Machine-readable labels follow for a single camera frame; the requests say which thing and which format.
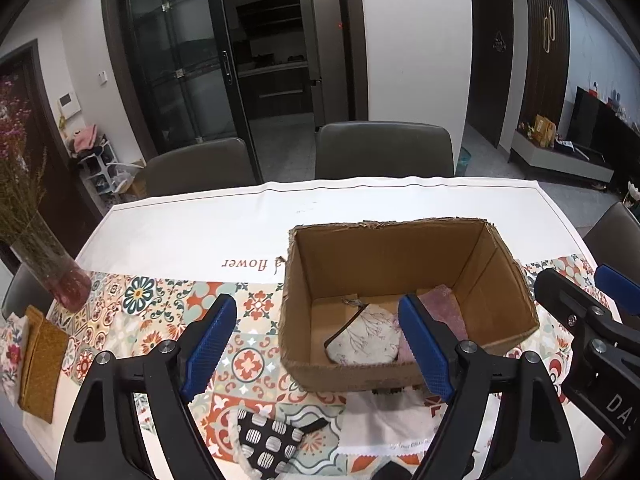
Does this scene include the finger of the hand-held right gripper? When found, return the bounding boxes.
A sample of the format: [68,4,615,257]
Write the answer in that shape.
[595,264,640,317]
[533,268,627,392]

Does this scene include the dried flower bouquet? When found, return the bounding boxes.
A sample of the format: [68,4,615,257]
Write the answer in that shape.
[0,77,66,281]

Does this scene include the pink fuzzy cloth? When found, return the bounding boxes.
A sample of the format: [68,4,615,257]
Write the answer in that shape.
[397,284,468,361]

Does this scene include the glass sliding door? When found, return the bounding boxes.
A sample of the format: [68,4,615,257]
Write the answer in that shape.
[100,0,251,171]

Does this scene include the white shoe rack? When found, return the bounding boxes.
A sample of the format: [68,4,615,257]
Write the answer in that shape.
[67,125,131,206]

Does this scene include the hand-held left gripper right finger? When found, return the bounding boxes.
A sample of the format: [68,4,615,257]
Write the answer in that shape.
[397,294,583,480]

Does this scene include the black white patterned pouch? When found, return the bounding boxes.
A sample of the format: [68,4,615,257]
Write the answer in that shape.
[227,406,331,468]

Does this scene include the patterned tablecloth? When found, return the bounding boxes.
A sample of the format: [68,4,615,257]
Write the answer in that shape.
[22,176,631,480]

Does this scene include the grey dining chair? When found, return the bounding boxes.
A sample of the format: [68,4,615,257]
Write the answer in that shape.
[0,264,56,321]
[144,137,258,198]
[582,201,640,271]
[315,121,456,181]

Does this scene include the floral zipper pouch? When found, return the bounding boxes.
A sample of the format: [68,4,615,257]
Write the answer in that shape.
[324,298,403,366]

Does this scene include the glass vase dried flowers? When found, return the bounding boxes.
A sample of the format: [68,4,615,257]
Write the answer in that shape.
[0,40,101,261]

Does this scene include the dark door with triangle sign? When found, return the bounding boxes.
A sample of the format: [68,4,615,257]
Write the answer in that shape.
[470,0,513,148]

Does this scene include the white floral cloth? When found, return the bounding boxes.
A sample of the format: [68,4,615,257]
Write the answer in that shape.
[0,312,31,408]

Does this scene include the glass vase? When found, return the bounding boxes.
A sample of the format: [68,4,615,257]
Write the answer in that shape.
[10,212,93,312]

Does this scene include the dark cabinet with gold handles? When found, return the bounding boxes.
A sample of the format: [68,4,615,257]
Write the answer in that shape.
[520,0,571,136]

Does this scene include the white intercom panel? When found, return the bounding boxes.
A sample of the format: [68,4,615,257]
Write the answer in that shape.
[57,91,81,117]

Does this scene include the black television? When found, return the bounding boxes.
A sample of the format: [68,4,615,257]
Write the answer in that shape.
[570,86,640,181]

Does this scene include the yellow bag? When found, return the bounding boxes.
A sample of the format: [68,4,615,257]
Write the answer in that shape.
[532,115,557,148]

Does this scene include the mustard yellow pouch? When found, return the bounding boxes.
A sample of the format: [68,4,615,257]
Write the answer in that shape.
[18,305,71,423]

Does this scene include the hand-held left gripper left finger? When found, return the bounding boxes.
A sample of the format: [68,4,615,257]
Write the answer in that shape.
[54,294,238,480]

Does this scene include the kitchen cabinet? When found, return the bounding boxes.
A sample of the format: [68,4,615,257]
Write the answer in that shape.
[237,60,311,118]

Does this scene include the brown cardboard box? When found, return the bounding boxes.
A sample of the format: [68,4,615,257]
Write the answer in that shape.
[277,217,541,392]

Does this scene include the white television cabinet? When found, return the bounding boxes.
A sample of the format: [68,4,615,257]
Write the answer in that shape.
[508,129,615,186]

